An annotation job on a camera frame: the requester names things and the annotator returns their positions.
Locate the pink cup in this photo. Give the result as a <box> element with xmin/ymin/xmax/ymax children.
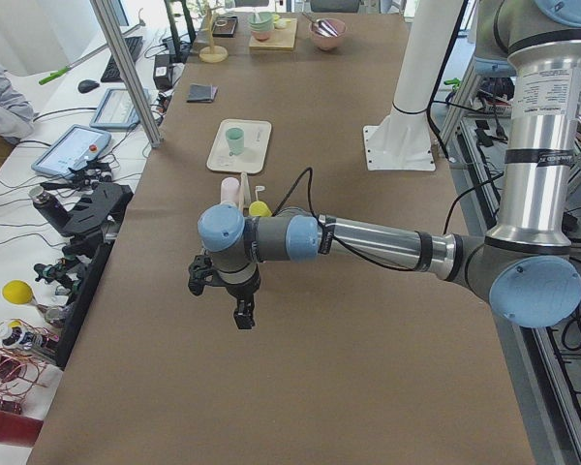
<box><xmin>220</xmin><ymin>176</ymin><xmax>241</xmax><ymax>207</ymax></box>

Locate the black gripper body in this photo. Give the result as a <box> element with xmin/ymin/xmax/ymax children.
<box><xmin>217</xmin><ymin>270</ymin><xmax>260</xmax><ymax>300</ymax></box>

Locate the yellow ball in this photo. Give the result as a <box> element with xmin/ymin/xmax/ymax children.
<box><xmin>2</xmin><ymin>280</ymin><xmax>34</xmax><ymax>305</ymax></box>

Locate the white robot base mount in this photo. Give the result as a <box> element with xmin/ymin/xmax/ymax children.
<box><xmin>362</xmin><ymin>108</ymin><xmax>436</xmax><ymax>171</ymax></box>

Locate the near teach pendant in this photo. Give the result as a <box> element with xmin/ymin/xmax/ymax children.
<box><xmin>31</xmin><ymin>125</ymin><xmax>111</xmax><ymax>178</ymax></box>

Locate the green top bowl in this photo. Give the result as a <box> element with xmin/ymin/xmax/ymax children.
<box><xmin>248</xmin><ymin>12</ymin><xmax>275</xmax><ymax>31</ymax></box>

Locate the aluminium frame post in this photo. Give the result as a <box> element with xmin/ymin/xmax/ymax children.
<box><xmin>90</xmin><ymin>0</ymin><xmax>163</xmax><ymax>148</ymax></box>

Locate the bamboo cutting board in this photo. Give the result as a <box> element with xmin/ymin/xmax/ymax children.
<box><xmin>249</xmin><ymin>18</ymin><xmax>297</xmax><ymax>51</ymax></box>

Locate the teach pendant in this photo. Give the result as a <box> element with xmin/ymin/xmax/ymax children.
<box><xmin>89</xmin><ymin>88</ymin><xmax>139</xmax><ymax>131</ymax></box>
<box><xmin>31</xmin><ymin>125</ymin><xmax>111</xmax><ymax>178</ymax></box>

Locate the grey folded cloth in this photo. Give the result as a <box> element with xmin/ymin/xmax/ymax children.
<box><xmin>186</xmin><ymin>83</ymin><xmax>218</xmax><ymax>103</ymax></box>

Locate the green handled stick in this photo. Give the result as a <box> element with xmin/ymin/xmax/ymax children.
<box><xmin>38</xmin><ymin>36</ymin><xmax>127</xmax><ymax>86</ymax></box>

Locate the white wire cup rack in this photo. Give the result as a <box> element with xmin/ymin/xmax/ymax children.
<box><xmin>237</xmin><ymin>172</ymin><xmax>264</xmax><ymax>216</ymax></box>

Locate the wooden mug tree stand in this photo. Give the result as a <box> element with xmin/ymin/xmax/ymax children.
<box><xmin>199</xmin><ymin>1</ymin><xmax>229</xmax><ymax>64</ymax></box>

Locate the pink bowl with utensils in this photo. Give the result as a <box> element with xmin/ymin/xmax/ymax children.
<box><xmin>309</xmin><ymin>18</ymin><xmax>347</xmax><ymax>51</ymax></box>

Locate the far teach pendant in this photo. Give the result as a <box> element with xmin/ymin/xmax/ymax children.
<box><xmin>89</xmin><ymin>88</ymin><xmax>139</xmax><ymax>131</ymax></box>

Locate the yellow cup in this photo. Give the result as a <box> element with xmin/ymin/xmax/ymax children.
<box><xmin>248</xmin><ymin>201</ymin><xmax>272</xmax><ymax>217</ymax></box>

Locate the black box with label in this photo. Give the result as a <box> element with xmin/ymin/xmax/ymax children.
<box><xmin>153</xmin><ymin>53</ymin><xmax>173</xmax><ymax>91</ymax></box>

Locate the black computer mouse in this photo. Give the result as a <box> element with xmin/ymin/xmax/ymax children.
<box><xmin>77</xmin><ymin>79</ymin><xmax>100</xmax><ymax>94</ymax></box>

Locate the copper wire basket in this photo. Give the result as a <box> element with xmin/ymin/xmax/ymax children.
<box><xmin>0</xmin><ymin>319</ymin><xmax>61</xmax><ymax>419</ymax></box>

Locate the white rabbit tray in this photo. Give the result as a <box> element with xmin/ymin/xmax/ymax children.
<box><xmin>206</xmin><ymin>119</ymin><xmax>272</xmax><ymax>174</ymax></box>

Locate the black metal stand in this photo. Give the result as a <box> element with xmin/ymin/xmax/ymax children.
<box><xmin>57</xmin><ymin>182</ymin><xmax>134</xmax><ymax>237</ymax></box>

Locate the red cylinder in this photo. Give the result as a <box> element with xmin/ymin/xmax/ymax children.
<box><xmin>0</xmin><ymin>411</ymin><xmax>44</xmax><ymax>447</ymax></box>

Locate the green cup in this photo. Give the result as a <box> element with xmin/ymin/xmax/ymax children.
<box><xmin>225</xmin><ymin>127</ymin><xmax>245</xmax><ymax>156</ymax></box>

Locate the dark tray with items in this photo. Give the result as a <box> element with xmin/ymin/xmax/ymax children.
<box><xmin>212</xmin><ymin>15</ymin><xmax>238</xmax><ymax>38</ymax></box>

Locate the black keyboard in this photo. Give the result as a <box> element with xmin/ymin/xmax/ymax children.
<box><xmin>99</xmin><ymin>35</ymin><xmax>145</xmax><ymax>83</ymax></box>

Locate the pink bottom bowl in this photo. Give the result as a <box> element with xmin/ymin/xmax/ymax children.
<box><xmin>251</xmin><ymin>29</ymin><xmax>273</xmax><ymax>42</ymax></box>

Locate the black water bottle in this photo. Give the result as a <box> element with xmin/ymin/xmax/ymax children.
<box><xmin>28</xmin><ymin>186</ymin><xmax>70</xmax><ymax>237</ymax></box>

